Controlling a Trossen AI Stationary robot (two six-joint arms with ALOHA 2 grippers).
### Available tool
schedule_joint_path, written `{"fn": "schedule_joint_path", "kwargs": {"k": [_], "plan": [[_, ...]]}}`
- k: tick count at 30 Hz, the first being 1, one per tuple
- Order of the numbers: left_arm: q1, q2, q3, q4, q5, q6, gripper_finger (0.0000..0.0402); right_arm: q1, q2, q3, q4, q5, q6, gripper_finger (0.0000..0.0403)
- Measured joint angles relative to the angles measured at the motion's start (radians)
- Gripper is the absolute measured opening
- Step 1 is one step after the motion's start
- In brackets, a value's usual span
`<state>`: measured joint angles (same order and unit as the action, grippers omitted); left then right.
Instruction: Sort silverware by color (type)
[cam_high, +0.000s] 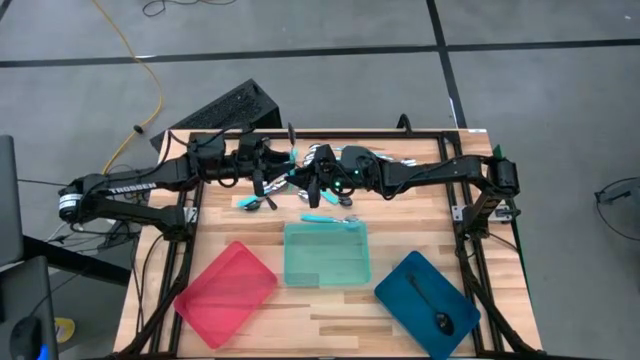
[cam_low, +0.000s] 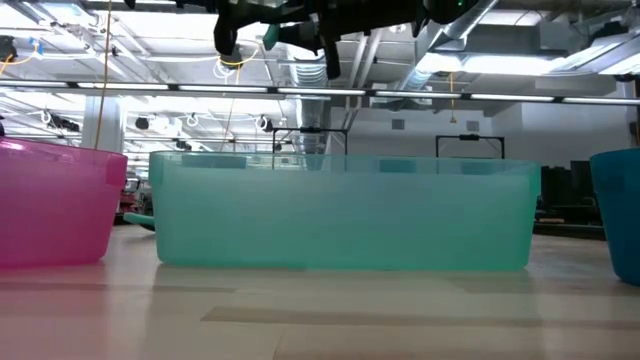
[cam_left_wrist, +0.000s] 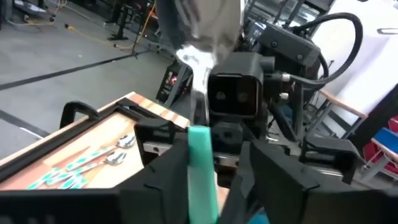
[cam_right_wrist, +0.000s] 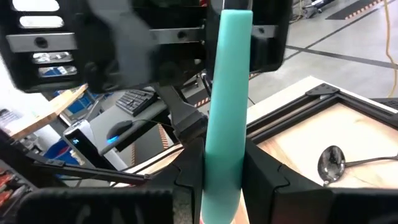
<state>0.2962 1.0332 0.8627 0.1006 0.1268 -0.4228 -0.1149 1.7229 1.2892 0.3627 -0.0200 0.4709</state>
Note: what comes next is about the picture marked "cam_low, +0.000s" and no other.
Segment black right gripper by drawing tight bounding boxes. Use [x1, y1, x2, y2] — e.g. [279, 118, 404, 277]
[277, 0, 424, 81]

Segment teal-handle silver spoon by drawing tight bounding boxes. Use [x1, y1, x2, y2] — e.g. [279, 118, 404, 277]
[261, 23, 282, 52]
[122, 212, 157, 232]

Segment long ceiling light strip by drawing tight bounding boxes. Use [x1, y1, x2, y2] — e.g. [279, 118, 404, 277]
[0, 78, 640, 107]

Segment green translucent plastic bin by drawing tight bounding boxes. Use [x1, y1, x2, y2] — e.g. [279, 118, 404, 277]
[148, 151, 543, 273]

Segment red cart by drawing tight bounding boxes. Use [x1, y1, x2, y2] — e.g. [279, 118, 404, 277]
[115, 172, 151, 226]

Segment black desks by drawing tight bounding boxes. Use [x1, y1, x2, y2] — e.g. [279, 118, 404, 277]
[533, 159, 607, 241]

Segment red translucent plastic bin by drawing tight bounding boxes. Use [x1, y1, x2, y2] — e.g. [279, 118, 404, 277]
[0, 137, 129, 270]

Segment blue plastic bin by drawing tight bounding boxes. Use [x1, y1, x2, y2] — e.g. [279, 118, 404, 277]
[588, 147, 640, 287]

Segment silver ventilation duct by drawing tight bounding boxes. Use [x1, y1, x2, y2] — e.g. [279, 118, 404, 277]
[279, 49, 332, 156]

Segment black stand frame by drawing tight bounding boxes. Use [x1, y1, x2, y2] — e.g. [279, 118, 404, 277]
[272, 126, 349, 156]
[435, 133, 506, 160]

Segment yellow ceiling cable reel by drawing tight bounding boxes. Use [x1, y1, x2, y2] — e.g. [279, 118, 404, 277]
[218, 43, 247, 70]

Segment yellow pendant cord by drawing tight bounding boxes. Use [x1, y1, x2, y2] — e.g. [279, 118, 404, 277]
[447, 72, 459, 125]

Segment yellow power cable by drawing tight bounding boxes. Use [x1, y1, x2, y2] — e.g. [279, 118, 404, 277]
[93, 0, 114, 151]

